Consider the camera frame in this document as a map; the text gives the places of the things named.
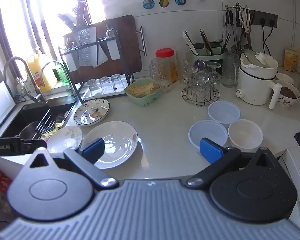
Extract yellow cloth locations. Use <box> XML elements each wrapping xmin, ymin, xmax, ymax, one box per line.
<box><xmin>41</xmin><ymin>120</ymin><xmax>66</xmax><ymax>138</ymax></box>

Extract small white bowl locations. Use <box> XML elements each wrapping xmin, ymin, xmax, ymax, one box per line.
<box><xmin>276</xmin><ymin>73</ymin><xmax>295</xmax><ymax>85</ymax></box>

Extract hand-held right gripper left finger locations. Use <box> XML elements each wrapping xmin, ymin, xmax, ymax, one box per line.
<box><xmin>22</xmin><ymin>138</ymin><xmax>119</xmax><ymax>192</ymax></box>

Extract white-handled scissors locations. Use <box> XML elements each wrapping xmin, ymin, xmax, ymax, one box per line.
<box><xmin>238</xmin><ymin>8</ymin><xmax>252</xmax><ymax>34</ymax></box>

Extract brown cutting board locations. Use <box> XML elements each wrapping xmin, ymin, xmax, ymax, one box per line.
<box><xmin>72</xmin><ymin>14</ymin><xmax>143</xmax><ymax>83</ymax></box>

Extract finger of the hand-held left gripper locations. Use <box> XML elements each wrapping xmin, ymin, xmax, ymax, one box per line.
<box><xmin>17</xmin><ymin>136</ymin><xmax>48</xmax><ymax>153</ymax></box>

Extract black kitchen sink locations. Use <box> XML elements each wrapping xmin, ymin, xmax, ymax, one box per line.
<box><xmin>0</xmin><ymin>96</ymin><xmax>78</xmax><ymax>141</ymax></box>

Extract brown chopsticks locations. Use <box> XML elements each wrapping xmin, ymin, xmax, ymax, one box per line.
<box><xmin>200</xmin><ymin>29</ymin><xmax>213</xmax><ymax>55</ymax></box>

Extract black dish rack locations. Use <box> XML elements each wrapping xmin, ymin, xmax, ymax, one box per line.
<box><xmin>58</xmin><ymin>20</ymin><xmax>136</xmax><ymax>103</ymax></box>

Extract upturned glass cup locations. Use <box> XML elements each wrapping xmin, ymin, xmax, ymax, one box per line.
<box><xmin>191</xmin><ymin>71</ymin><xmax>211</xmax><ymax>98</ymax></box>
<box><xmin>207</xmin><ymin>62</ymin><xmax>221</xmax><ymax>85</ymax></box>
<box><xmin>192</xmin><ymin>60</ymin><xmax>207</xmax><ymax>73</ymax></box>

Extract tall drinking glass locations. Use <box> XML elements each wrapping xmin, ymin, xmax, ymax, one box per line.
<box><xmin>175</xmin><ymin>49</ymin><xmax>193</xmax><ymax>85</ymax></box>

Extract white electric cooker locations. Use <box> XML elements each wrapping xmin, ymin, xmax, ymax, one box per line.
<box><xmin>235</xmin><ymin>51</ymin><xmax>283</xmax><ymax>110</ymax></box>

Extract steel pot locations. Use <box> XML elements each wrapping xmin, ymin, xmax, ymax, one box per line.
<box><xmin>18</xmin><ymin>121</ymin><xmax>44</xmax><ymax>141</ymax></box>

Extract translucent plastic bowl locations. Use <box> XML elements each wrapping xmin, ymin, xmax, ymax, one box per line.
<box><xmin>188</xmin><ymin>120</ymin><xmax>228</xmax><ymax>155</ymax></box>
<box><xmin>207</xmin><ymin>101</ymin><xmax>241</xmax><ymax>131</ymax></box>

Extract hanging utensil rack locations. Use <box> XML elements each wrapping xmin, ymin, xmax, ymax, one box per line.
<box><xmin>223</xmin><ymin>2</ymin><xmax>254</xmax><ymax>51</ymax></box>

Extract steel curved faucet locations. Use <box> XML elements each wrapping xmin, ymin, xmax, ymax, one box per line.
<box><xmin>40</xmin><ymin>61</ymin><xmax>77</xmax><ymax>101</ymax></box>

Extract black power cable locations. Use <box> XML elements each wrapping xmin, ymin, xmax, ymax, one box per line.
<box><xmin>261</xmin><ymin>21</ymin><xmax>274</xmax><ymax>53</ymax></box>

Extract black power outlet strip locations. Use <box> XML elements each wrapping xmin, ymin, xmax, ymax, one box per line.
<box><xmin>249</xmin><ymin>10</ymin><xmax>278</xmax><ymax>28</ymax></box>

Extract small drinking glass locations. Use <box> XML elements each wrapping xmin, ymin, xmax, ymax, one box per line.
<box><xmin>87</xmin><ymin>78</ymin><xmax>99</xmax><ymax>97</ymax></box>
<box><xmin>99</xmin><ymin>76</ymin><xmax>112</xmax><ymax>94</ymax></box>
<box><xmin>110</xmin><ymin>74</ymin><xmax>126</xmax><ymax>93</ymax></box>

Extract green bottle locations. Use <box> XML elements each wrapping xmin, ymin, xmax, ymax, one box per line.
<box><xmin>53</xmin><ymin>63</ymin><xmax>69</xmax><ymax>83</ymax></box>

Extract floral plate with dark rim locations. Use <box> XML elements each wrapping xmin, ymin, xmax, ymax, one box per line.
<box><xmin>77</xmin><ymin>98</ymin><xmax>111</xmax><ymax>110</ymax></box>
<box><xmin>73</xmin><ymin>103</ymin><xmax>110</xmax><ymax>126</ymax></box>

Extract yellow detergent bottle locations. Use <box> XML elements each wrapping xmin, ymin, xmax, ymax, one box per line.
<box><xmin>26</xmin><ymin>47</ymin><xmax>58</xmax><ymax>92</ymax></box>

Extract large white plate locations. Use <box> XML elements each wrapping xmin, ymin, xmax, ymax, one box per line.
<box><xmin>81</xmin><ymin>121</ymin><xmax>139</xmax><ymax>169</ymax></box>

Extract green utensil holder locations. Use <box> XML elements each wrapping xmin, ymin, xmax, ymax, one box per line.
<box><xmin>191</xmin><ymin>42</ymin><xmax>224</xmax><ymax>67</ymax></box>

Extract glass pitcher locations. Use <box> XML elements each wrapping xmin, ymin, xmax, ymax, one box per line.
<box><xmin>221</xmin><ymin>52</ymin><xmax>240</xmax><ymax>88</ymax></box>

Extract small white leaf-print plate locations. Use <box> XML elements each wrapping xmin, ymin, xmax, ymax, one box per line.
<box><xmin>47</xmin><ymin>126</ymin><xmax>83</xmax><ymax>153</ymax></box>

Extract printed ceramic bowl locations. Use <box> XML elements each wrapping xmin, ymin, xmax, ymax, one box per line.
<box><xmin>273</xmin><ymin>80</ymin><xmax>300</xmax><ymax>109</ymax></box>

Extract yellow packet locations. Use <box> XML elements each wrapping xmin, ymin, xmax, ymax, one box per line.
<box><xmin>284</xmin><ymin>47</ymin><xmax>300</xmax><ymax>72</ymax></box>

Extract red-lid plastic jar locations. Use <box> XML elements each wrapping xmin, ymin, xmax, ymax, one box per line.
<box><xmin>155</xmin><ymin>48</ymin><xmax>179</xmax><ymax>84</ymax></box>

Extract wire glass rack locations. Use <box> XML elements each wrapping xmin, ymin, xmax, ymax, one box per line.
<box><xmin>181</xmin><ymin>62</ymin><xmax>220</xmax><ymax>107</ymax></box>

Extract glass jar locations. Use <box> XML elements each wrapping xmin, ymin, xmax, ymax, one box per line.
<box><xmin>149</xmin><ymin>57</ymin><xmax>176</xmax><ymax>94</ymax></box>

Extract white ceramic bowl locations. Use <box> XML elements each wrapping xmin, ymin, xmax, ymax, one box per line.
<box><xmin>228</xmin><ymin>119</ymin><xmax>264</xmax><ymax>151</ymax></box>

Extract steel pull-out faucet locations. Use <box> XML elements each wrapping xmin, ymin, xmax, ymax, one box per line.
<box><xmin>3</xmin><ymin>56</ymin><xmax>48</xmax><ymax>104</ymax></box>

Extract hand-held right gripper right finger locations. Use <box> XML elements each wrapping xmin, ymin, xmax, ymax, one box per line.
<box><xmin>185</xmin><ymin>137</ymin><xmax>281</xmax><ymax>188</ymax></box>

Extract green plastic basket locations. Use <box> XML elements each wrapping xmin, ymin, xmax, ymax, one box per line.
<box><xmin>124</xmin><ymin>78</ymin><xmax>162</xmax><ymax>107</ymax></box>

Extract red cloth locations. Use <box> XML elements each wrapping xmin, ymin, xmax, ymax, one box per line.
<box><xmin>0</xmin><ymin>169</ymin><xmax>13</xmax><ymax>193</ymax></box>

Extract dried noodles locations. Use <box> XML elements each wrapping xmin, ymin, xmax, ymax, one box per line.
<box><xmin>127</xmin><ymin>81</ymin><xmax>160</xmax><ymax>98</ymax></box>

